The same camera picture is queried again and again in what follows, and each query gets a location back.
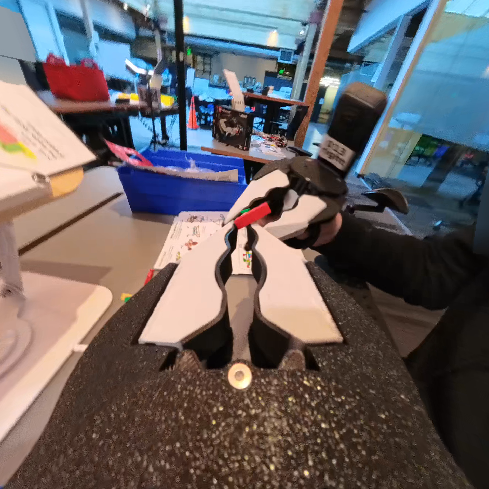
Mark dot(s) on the white document stand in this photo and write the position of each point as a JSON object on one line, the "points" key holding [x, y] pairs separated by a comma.
{"points": [[49, 317]]}

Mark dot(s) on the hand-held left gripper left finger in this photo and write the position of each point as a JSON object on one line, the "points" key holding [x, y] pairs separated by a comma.
{"points": [[183, 301]]}

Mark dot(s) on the blue bin with papers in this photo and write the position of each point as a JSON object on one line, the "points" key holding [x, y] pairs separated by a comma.
{"points": [[183, 191]]}

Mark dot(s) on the wooden side table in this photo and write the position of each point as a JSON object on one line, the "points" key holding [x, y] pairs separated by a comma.
{"points": [[95, 105]]}

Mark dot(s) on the person's right hand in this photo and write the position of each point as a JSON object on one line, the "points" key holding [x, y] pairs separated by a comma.
{"points": [[330, 229]]}

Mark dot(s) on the orange traffic cone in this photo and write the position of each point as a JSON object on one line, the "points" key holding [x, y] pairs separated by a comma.
{"points": [[193, 116]]}

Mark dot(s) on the white paper sheet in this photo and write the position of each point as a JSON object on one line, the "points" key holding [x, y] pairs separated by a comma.
{"points": [[198, 174]]}

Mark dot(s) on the black pole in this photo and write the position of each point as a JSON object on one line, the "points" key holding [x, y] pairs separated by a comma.
{"points": [[180, 76]]}

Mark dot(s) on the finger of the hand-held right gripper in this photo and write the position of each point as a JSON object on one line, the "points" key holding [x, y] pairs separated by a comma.
{"points": [[301, 217], [263, 187]]}

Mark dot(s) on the illustrated instruction booklet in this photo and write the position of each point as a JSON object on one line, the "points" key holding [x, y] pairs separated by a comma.
{"points": [[191, 237]]}

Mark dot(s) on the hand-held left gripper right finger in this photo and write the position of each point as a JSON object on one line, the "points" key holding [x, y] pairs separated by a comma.
{"points": [[294, 301]]}

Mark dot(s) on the red tote bag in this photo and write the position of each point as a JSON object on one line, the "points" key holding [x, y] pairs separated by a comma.
{"points": [[76, 82]]}

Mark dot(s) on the wooden post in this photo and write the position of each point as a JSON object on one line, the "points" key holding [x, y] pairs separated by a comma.
{"points": [[319, 68]]}

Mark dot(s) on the colourful construction toy model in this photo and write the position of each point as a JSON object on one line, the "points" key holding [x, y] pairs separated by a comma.
{"points": [[149, 277]]}

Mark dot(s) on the black toy set box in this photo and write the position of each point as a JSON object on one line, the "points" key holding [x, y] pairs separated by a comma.
{"points": [[233, 128]]}

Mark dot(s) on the red connector piece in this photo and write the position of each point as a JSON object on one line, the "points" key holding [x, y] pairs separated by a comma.
{"points": [[254, 216]]}

